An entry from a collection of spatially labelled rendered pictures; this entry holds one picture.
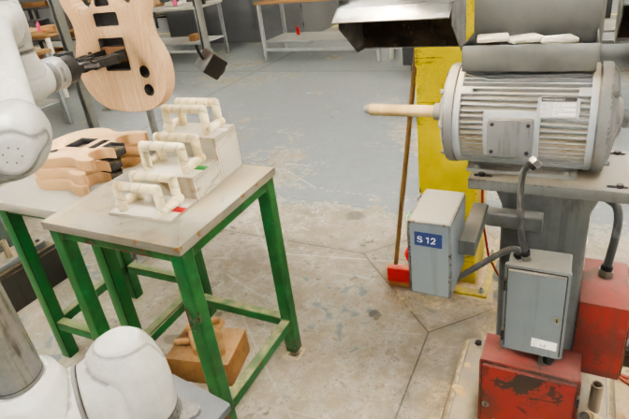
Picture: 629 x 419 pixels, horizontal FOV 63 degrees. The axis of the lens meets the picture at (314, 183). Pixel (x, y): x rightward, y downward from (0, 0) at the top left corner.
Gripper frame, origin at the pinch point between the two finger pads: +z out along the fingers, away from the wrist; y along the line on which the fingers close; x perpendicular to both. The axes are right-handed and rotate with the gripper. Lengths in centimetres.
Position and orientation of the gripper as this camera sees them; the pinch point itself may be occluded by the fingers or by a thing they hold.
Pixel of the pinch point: (113, 54)
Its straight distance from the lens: 171.8
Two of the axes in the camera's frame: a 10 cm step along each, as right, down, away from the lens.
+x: -1.2, -9.0, -4.3
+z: 3.9, -4.4, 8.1
